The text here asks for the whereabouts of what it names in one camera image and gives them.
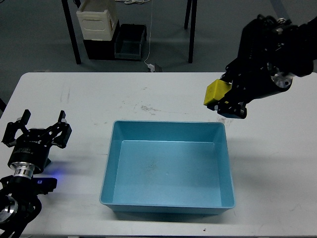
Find black table leg right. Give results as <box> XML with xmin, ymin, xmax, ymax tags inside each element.
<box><xmin>188</xmin><ymin>0</ymin><xmax>198</xmax><ymax>63</ymax></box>

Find white cable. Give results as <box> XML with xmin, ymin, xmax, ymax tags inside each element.
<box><xmin>116</xmin><ymin>0</ymin><xmax>153</xmax><ymax>65</ymax></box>

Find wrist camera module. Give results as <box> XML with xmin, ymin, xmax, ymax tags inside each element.
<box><xmin>217</xmin><ymin>101</ymin><xmax>247</xmax><ymax>119</ymax></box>
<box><xmin>31</xmin><ymin>178</ymin><xmax>57</xmax><ymax>195</ymax></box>

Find blue plastic tray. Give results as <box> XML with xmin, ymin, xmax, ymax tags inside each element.
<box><xmin>100</xmin><ymin>120</ymin><xmax>236</xmax><ymax>215</ymax></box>

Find cream plastic crate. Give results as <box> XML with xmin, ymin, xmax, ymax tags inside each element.
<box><xmin>76</xmin><ymin>0</ymin><xmax>118</xmax><ymax>41</ymax></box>

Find white power adapter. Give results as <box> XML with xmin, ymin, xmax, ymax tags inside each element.
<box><xmin>147</xmin><ymin>64</ymin><xmax>155</xmax><ymax>72</ymax></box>

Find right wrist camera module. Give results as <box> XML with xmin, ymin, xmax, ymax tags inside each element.
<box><xmin>217</xmin><ymin>101</ymin><xmax>247</xmax><ymax>119</ymax></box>

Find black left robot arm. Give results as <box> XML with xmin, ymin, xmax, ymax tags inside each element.
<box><xmin>0</xmin><ymin>110</ymin><xmax>72</xmax><ymax>238</ymax></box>

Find dark grey storage bin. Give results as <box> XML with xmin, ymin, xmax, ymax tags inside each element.
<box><xmin>114</xmin><ymin>24</ymin><xmax>147</xmax><ymax>61</ymax></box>

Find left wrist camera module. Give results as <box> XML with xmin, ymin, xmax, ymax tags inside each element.
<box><xmin>31</xmin><ymin>178</ymin><xmax>57</xmax><ymax>195</ymax></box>

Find yellow block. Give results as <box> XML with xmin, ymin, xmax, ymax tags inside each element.
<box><xmin>204</xmin><ymin>79</ymin><xmax>232</xmax><ymax>106</ymax></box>

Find black table leg far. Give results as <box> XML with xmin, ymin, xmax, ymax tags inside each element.
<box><xmin>184</xmin><ymin>0</ymin><xmax>192</xmax><ymax>29</ymax></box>

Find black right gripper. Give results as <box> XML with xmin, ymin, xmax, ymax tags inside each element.
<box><xmin>207</xmin><ymin>58</ymin><xmax>294</xmax><ymax>116</ymax></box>

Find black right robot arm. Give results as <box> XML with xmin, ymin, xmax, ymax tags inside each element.
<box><xmin>204</xmin><ymin>15</ymin><xmax>317</xmax><ymax>119</ymax></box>

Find black table leg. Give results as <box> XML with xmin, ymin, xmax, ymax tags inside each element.
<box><xmin>188</xmin><ymin>0</ymin><xmax>198</xmax><ymax>63</ymax></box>
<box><xmin>184</xmin><ymin>0</ymin><xmax>192</xmax><ymax>29</ymax></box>
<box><xmin>61</xmin><ymin>0</ymin><xmax>81</xmax><ymax>65</ymax></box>

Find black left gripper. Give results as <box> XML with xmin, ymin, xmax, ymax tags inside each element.
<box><xmin>2</xmin><ymin>109</ymin><xmax>72</xmax><ymax>174</ymax></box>

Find black table leg left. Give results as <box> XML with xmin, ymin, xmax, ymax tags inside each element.
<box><xmin>61</xmin><ymin>0</ymin><xmax>81</xmax><ymax>65</ymax></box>

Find black crate under cream crate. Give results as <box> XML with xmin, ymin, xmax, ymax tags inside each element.
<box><xmin>83</xmin><ymin>21</ymin><xmax>120</xmax><ymax>60</ymax></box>

